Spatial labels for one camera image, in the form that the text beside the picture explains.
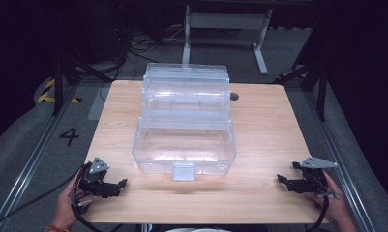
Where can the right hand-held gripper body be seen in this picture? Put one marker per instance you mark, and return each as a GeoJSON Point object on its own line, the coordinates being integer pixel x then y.
{"type": "Point", "coordinates": [311, 183]}

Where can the white metal desk frame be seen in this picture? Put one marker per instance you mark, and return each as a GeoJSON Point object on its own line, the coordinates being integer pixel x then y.
{"type": "Point", "coordinates": [227, 21]}

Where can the dark round table grommet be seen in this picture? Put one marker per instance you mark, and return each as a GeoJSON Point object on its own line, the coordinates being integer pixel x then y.
{"type": "Point", "coordinates": [234, 96]}

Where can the grey floor plate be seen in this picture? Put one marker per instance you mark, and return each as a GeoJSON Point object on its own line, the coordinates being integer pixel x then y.
{"type": "Point", "coordinates": [98, 108]}

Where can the clear plastic storage box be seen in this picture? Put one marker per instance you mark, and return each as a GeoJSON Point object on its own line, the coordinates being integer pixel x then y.
{"type": "Point", "coordinates": [185, 145]}

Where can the grey metal floor rail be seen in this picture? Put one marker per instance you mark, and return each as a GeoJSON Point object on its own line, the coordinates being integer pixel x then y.
{"type": "Point", "coordinates": [343, 167]}
{"type": "Point", "coordinates": [30, 162]}

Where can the person's left hand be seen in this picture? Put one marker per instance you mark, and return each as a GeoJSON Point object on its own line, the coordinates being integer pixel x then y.
{"type": "Point", "coordinates": [64, 206]}

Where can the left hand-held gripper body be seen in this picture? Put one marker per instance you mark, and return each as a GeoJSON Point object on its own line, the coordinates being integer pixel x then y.
{"type": "Point", "coordinates": [95, 183]}

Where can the person's right hand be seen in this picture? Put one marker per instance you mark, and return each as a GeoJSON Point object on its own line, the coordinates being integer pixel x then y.
{"type": "Point", "coordinates": [335, 206]}

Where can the black metal stand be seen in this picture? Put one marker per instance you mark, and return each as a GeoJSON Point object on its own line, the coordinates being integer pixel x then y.
{"type": "Point", "coordinates": [58, 83]}
{"type": "Point", "coordinates": [322, 93]}

